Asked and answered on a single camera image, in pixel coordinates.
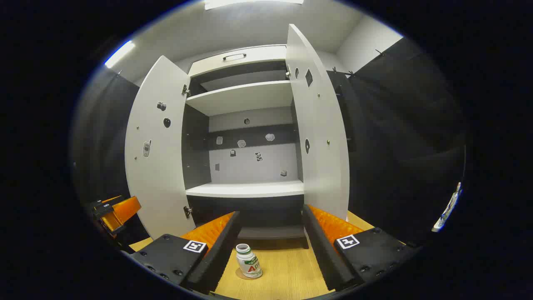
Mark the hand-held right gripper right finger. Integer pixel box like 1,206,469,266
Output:
302,204,421,291

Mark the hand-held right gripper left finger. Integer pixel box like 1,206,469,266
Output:
129,211,241,294

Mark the white plastic bottle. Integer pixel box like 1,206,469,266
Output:
236,244,263,279

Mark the white cabinet door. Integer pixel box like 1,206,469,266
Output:
286,24,349,221
125,55,196,240

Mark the round cork coaster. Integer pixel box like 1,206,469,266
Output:
235,267,263,280

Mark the white cabinet shelf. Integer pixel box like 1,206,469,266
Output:
186,80,294,116
185,180,304,198

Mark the black backdrop cloth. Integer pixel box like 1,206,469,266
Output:
71,37,467,250

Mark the small ceiling light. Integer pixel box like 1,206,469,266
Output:
104,40,136,68

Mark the long ceiling light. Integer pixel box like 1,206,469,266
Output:
204,0,304,10

